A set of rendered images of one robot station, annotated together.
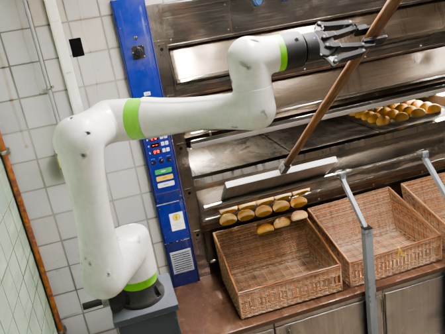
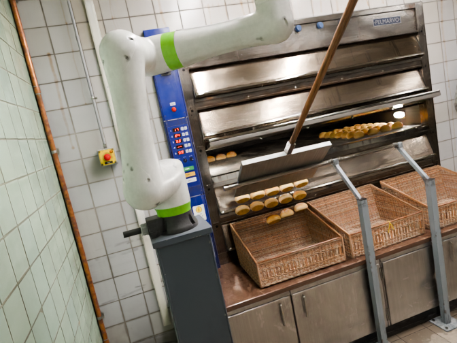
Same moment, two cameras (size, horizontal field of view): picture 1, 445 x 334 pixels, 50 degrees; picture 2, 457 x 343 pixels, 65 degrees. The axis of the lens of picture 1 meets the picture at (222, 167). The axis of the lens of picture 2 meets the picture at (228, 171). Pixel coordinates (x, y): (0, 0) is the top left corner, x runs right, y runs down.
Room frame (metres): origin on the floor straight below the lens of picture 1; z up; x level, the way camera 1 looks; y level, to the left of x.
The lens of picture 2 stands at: (0.09, 0.18, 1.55)
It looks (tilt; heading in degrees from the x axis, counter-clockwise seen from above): 9 degrees down; 357
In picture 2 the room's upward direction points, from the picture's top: 11 degrees counter-clockwise
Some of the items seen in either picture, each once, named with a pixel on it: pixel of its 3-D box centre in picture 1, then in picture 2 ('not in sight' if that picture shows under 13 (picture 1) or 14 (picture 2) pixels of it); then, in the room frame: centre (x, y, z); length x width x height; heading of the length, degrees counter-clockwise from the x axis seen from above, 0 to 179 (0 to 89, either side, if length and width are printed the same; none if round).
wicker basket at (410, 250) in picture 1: (371, 232); (362, 216); (2.37, -0.77, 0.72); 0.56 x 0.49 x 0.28; 103
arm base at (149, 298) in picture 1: (123, 293); (160, 224); (1.34, 0.38, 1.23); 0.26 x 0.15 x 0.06; 102
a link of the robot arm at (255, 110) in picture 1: (208, 112); (234, 34); (1.24, 0.01, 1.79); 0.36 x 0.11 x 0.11; 71
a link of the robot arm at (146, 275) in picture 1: (130, 256); (166, 186); (1.34, 0.33, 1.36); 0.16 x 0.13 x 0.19; 161
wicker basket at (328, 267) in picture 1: (274, 260); (283, 240); (2.25, -0.20, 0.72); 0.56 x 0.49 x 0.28; 101
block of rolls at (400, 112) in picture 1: (385, 107); (358, 130); (3.18, -1.19, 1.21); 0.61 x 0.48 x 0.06; 12
